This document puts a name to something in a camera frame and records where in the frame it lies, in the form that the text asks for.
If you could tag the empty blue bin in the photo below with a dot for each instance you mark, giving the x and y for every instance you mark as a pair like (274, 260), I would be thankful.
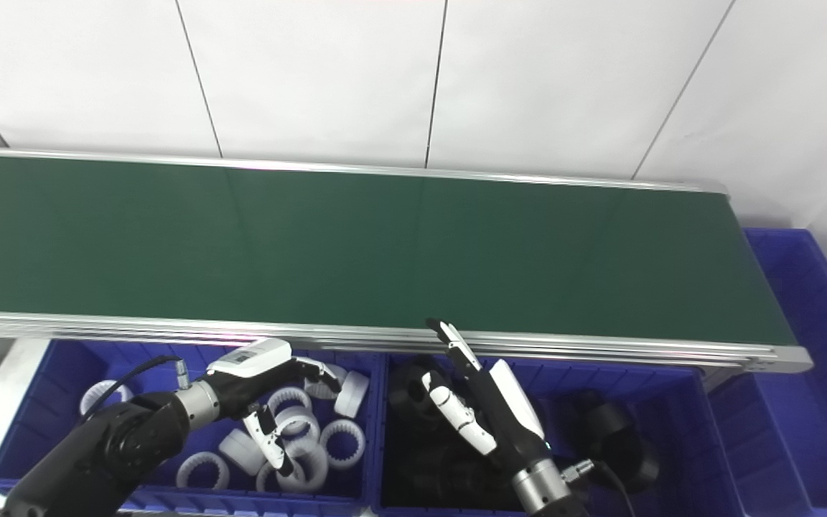
(801, 323)

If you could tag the green conveyor belt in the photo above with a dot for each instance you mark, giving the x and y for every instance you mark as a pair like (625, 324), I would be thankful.
(356, 244)
(169, 327)

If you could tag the large black round part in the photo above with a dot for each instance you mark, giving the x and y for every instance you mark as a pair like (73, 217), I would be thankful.
(614, 445)

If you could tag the blue bin with white rings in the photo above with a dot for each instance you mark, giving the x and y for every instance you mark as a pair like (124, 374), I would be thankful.
(33, 424)

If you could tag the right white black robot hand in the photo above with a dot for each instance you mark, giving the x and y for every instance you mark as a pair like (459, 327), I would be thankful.
(517, 409)

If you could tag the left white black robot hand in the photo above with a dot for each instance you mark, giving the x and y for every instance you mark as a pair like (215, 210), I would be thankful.
(252, 357)

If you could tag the blue bin with black parts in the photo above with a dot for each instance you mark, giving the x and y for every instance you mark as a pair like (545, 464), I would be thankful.
(693, 445)

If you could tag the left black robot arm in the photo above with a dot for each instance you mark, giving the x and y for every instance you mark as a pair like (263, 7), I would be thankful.
(119, 445)

